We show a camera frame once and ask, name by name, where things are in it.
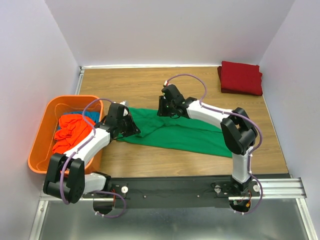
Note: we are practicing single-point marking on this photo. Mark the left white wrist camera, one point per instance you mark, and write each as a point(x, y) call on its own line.
point(125, 103)

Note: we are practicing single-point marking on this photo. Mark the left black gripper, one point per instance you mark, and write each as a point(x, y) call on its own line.
point(133, 129)

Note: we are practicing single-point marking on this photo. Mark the folded dark red t shirt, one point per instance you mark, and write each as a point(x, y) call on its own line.
point(230, 91)

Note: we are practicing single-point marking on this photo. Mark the blue t shirt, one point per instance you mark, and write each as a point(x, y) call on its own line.
point(87, 115)

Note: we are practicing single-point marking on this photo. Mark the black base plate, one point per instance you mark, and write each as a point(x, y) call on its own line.
point(175, 192)

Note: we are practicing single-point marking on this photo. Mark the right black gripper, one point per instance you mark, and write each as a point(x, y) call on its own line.
point(161, 112)

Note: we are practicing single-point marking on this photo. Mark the orange plastic basket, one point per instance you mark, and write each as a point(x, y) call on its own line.
point(42, 148)

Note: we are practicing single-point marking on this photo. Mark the orange t shirt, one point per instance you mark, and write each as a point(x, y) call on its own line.
point(65, 140)

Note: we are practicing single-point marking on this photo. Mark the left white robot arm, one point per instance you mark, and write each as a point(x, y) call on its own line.
point(66, 178)

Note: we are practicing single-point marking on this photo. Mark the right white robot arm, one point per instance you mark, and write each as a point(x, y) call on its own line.
point(239, 133)

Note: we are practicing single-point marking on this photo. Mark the green t shirt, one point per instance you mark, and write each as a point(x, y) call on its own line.
point(183, 134)

